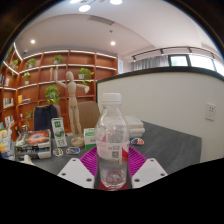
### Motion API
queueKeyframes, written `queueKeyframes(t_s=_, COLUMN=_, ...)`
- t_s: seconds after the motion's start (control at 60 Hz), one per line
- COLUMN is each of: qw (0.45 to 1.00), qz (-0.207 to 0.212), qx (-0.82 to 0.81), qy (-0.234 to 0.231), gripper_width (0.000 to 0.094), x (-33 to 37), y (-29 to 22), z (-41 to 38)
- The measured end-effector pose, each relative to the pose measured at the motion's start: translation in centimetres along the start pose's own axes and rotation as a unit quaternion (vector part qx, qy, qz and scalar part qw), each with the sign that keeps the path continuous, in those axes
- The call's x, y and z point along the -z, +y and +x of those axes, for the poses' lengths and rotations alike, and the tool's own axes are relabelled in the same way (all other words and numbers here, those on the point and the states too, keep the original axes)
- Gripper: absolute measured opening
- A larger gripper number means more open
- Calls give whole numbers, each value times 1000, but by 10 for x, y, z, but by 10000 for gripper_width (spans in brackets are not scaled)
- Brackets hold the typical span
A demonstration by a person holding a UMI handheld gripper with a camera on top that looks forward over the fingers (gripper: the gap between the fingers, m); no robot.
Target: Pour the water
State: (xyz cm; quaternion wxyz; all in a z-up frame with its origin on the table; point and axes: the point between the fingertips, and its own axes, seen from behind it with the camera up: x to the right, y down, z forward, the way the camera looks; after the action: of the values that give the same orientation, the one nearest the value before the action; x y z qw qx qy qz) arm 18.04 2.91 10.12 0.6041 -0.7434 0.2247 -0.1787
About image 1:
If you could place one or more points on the grey curtain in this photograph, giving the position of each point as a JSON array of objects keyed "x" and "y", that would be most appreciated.
[{"x": 150, "y": 62}]

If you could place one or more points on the small round sticker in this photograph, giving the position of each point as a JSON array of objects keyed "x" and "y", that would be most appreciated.
[{"x": 58, "y": 152}]

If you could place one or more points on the ceiling air vent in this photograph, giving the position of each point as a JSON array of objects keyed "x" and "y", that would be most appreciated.
[{"x": 101, "y": 20}]

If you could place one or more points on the orange blue sticker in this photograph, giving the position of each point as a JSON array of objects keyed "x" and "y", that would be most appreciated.
[{"x": 137, "y": 141}]

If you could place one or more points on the oval blue sticker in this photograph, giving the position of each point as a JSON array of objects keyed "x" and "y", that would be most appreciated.
[{"x": 73, "y": 150}]

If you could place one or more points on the wooden artist mannequin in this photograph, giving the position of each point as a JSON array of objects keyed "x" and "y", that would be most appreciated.
[{"x": 72, "y": 100}]

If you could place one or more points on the stack of dark books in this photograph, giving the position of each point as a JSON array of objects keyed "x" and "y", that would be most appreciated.
[{"x": 35, "y": 143}]

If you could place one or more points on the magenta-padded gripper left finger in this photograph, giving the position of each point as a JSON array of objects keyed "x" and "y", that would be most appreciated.
[{"x": 76, "y": 171}]

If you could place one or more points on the tall green white carton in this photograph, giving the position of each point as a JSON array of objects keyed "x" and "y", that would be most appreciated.
[{"x": 59, "y": 131}]

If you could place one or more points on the tan chair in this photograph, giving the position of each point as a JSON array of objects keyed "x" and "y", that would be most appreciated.
[{"x": 89, "y": 115}]

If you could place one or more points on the branched ceiling lamp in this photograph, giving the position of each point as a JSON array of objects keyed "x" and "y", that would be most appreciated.
[{"x": 85, "y": 7}]

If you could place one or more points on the clear plastic water bottle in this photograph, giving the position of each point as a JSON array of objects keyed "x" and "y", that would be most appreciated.
[{"x": 112, "y": 143}]

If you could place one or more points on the stack of white books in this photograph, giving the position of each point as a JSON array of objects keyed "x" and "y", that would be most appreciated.
[{"x": 135, "y": 126}]

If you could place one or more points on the chair with dark jacket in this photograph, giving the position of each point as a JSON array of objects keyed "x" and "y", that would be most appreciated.
[{"x": 45, "y": 116}]

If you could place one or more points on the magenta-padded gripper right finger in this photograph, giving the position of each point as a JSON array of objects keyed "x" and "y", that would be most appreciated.
[{"x": 148, "y": 170}]

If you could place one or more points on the wooden shelf unit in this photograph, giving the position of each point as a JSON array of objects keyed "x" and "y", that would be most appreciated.
[{"x": 40, "y": 76}]

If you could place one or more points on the recessed ceiling light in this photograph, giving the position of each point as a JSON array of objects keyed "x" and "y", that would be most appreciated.
[
  {"x": 112, "y": 43},
  {"x": 32, "y": 41}
]

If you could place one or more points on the small green white box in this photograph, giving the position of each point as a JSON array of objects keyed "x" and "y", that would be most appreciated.
[{"x": 89, "y": 139}]

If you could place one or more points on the stack of colourful books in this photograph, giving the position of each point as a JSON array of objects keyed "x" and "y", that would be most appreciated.
[{"x": 6, "y": 143}]

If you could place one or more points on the black curtain rail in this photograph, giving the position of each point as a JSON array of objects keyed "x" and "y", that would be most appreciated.
[{"x": 173, "y": 50}]

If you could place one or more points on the white wall socket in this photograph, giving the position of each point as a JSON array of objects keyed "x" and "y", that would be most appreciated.
[{"x": 210, "y": 111}]

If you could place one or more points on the window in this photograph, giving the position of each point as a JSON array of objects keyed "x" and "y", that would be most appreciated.
[{"x": 200, "y": 61}]

